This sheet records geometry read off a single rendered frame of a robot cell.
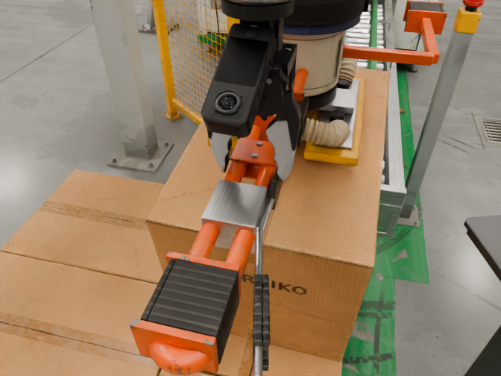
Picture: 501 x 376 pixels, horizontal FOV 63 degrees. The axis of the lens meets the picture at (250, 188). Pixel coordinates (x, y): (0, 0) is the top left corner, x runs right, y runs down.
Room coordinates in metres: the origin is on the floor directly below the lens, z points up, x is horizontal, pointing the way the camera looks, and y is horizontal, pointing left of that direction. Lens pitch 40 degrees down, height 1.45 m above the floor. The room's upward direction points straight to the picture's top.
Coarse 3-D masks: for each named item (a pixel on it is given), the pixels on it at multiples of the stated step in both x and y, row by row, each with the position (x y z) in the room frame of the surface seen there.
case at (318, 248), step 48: (384, 96) 0.88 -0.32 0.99; (192, 144) 0.72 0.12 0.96; (192, 192) 0.58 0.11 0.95; (288, 192) 0.58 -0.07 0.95; (336, 192) 0.58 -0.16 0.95; (192, 240) 0.50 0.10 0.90; (288, 240) 0.47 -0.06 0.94; (336, 240) 0.47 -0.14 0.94; (288, 288) 0.47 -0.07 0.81; (336, 288) 0.44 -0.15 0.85; (288, 336) 0.49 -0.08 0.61; (336, 336) 0.45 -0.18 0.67
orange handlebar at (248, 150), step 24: (360, 48) 0.81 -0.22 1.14; (384, 48) 0.80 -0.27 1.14; (432, 48) 0.80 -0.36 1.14; (240, 144) 0.46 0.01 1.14; (264, 144) 0.46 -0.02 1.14; (240, 168) 0.42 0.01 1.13; (264, 168) 0.42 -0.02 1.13; (216, 240) 0.31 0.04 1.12; (240, 240) 0.29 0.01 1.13; (240, 264) 0.26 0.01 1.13; (168, 360) 0.16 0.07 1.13; (192, 360) 0.16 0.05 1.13
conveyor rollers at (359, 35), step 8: (368, 8) 3.07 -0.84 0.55; (368, 16) 2.89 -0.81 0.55; (360, 24) 2.73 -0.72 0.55; (368, 24) 2.73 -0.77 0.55; (352, 32) 2.58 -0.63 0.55; (360, 32) 2.63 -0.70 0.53; (368, 32) 2.62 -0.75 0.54; (344, 40) 2.48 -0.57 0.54; (352, 40) 2.47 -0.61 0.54; (360, 40) 2.46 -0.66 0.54; (368, 40) 2.45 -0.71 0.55; (360, 64) 2.11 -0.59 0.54; (376, 64) 2.10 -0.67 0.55; (384, 168) 1.21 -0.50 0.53; (384, 176) 1.14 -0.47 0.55
